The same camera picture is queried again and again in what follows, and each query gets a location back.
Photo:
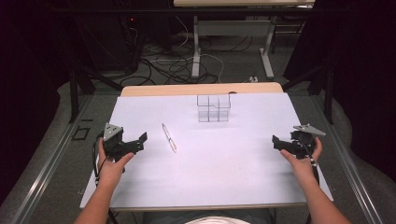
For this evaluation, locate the wooden table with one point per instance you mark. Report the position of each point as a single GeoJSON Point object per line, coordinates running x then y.
{"type": "Point", "coordinates": [186, 89]}

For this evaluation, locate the person's left hand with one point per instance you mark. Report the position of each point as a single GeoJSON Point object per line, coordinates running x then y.
{"type": "Point", "coordinates": [112, 169]}

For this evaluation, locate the white power plug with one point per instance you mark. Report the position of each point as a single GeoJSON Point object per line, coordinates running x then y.
{"type": "Point", "coordinates": [253, 79]}

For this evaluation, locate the black floor socket frame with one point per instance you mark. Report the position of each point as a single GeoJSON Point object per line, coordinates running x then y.
{"type": "Point", "coordinates": [81, 133]}

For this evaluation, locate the clear acrylic pen holder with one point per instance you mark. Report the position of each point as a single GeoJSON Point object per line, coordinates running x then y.
{"type": "Point", "coordinates": [213, 109]}

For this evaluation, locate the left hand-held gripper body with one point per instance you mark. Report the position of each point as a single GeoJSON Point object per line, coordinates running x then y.
{"type": "Point", "coordinates": [112, 141]}

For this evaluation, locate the person's white shirt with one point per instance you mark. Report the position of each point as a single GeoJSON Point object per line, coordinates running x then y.
{"type": "Point", "coordinates": [218, 220]}

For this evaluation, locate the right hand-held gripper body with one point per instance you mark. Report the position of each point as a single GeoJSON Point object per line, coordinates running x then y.
{"type": "Point", "coordinates": [303, 140]}

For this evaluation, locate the black metal stand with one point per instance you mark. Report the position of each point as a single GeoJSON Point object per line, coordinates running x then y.
{"type": "Point", "coordinates": [74, 90]}
{"type": "Point", "coordinates": [328, 90]}

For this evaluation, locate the silver pen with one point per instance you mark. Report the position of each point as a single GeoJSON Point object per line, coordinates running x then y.
{"type": "Point", "coordinates": [169, 139]}

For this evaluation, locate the black computer tower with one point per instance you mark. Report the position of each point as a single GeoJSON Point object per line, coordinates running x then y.
{"type": "Point", "coordinates": [130, 43]}

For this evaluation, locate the white table sheet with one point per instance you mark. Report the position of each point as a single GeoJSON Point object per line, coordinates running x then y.
{"type": "Point", "coordinates": [218, 168]}

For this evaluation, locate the person's right hand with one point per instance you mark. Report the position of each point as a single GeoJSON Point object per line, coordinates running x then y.
{"type": "Point", "coordinates": [300, 166]}

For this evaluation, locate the white-legged background desk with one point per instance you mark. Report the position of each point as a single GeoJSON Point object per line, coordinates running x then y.
{"type": "Point", "coordinates": [233, 28]}

